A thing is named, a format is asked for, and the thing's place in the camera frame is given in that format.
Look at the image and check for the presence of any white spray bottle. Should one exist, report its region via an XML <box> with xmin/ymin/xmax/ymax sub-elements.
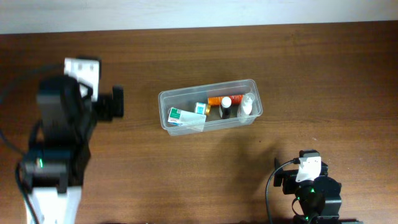
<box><xmin>237</xmin><ymin>93</ymin><xmax>256</xmax><ymax>123</ymax></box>

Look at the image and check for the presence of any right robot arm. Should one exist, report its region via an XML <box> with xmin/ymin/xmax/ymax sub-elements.
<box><xmin>274</xmin><ymin>159</ymin><xmax>363</xmax><ymax>224</ymax></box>

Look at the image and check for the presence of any black bottle white cap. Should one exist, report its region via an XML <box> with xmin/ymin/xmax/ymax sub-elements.
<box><xmin>219</xmin><ymin>96</ymin><xmax>232</xmax><ymax>119</ymax></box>

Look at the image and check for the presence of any orange tablet tube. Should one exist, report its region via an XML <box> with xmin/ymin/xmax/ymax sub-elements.
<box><xmin>208</xmin><ymin>95</ymin><xmax>243</xmax><ymax>106</ymax></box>

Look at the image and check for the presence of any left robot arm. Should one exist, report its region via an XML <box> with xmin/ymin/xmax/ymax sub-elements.
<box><xmin>15</xmin><ymin>57</ymin><xmax>124</xmax><ymax>223</ymax></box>

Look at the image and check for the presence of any white green medicine box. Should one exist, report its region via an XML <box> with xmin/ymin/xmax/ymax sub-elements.
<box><xmin>167</xmin><ymin>108</ymin><xmax>206</xmax><ymax>131</ymax></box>

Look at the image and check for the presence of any small amber jar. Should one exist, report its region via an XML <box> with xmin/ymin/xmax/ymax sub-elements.
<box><xmin>194</xmin><ymin>102</ymin><xmax>211</xmax><ymax>116</ymax></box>

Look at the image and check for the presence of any clear plastic container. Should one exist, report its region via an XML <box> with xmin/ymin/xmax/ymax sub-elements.
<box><xmin>158</xmin><ymin>79</ymin><xmax>263</xmax><ymax>136</ymax></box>

